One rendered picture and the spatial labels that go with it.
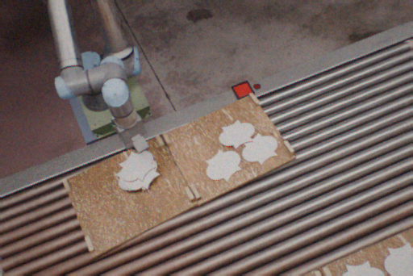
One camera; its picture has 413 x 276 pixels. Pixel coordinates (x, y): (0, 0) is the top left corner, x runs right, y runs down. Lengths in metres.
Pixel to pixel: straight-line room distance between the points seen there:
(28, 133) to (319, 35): 2.10
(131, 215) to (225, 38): 2.06
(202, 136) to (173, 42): 1.78
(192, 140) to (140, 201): 0.32
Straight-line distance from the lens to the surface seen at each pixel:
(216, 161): 1.87
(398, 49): 2.30
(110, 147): 2.03
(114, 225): 1.83
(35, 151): 3.35
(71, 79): 1.60
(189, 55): 3.54
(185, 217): 1.80
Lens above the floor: 2.53
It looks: 55 degrees down
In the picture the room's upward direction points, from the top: 11 degrees counter-clockwise
